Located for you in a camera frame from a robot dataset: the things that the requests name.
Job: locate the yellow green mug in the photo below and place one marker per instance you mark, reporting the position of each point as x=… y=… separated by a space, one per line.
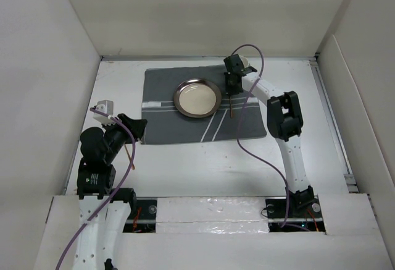
x=244 y=61

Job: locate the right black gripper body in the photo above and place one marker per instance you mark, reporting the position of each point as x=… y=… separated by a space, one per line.
x=229 y=88

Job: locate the copper fork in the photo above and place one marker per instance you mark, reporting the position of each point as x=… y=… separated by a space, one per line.
x=129 y=157

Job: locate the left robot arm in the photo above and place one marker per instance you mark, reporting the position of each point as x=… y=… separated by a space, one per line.
x=104 y=207

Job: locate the copper spoon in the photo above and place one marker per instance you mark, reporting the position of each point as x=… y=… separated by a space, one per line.
x=231 y=107

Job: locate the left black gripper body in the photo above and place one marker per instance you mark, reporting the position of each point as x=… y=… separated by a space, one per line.
x=117 y=135

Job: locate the grey striped placemat cloth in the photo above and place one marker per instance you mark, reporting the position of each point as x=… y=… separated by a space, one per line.
x=166 y=125

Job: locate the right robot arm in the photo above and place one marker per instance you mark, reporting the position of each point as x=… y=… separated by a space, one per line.
x=284 y=123

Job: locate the brown rimmed white plate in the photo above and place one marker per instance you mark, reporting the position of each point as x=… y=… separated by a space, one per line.
x=197 y=98

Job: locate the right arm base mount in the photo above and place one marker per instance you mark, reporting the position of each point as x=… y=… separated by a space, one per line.
x=306 y=219

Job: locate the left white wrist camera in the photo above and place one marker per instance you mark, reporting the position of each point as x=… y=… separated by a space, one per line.
x=102 y=111

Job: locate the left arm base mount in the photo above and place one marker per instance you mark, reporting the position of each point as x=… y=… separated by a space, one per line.
x=143 y=218

